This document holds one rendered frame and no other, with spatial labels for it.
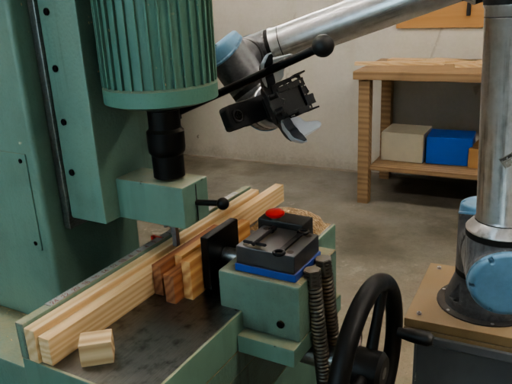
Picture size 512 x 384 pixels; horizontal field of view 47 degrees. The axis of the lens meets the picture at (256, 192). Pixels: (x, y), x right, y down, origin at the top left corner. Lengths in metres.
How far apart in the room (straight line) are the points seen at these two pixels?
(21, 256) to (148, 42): 0.48
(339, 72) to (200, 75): 3.53
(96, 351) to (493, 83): 0.84
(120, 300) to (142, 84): 0.32
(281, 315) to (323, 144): 3.71
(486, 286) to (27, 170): 0.89
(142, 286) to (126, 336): 0.10
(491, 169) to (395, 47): 3.06
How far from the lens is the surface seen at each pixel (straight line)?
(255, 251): 0.85
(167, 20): 0.84
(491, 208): 1.25
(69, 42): 0.94
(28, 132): 0.99
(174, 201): 0.92
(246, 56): 1.23
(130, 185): 0.97
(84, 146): 0.97
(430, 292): 1.61
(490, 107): 1.20
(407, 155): 3.87
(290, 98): 1.05
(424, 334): 1.00
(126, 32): 0.84
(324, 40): 0.92
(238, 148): 4.85
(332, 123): 4.45
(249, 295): 0.87
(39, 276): 1.10
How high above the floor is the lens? 1.36
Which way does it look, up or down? 19 degrees down
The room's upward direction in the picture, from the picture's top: 3 degrees counter-clockwise
